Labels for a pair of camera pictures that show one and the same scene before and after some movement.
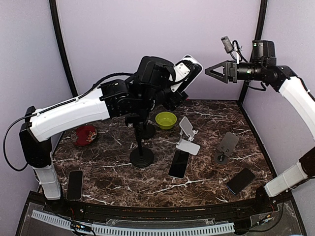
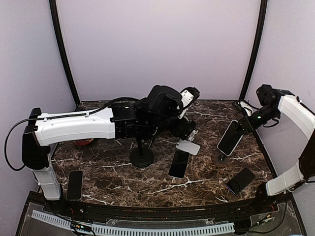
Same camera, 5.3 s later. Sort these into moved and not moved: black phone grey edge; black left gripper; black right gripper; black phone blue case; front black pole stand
Moved: black left gripper; black right gripper
Not moved: black phone blue case; front black pole stand; black phone grey edge
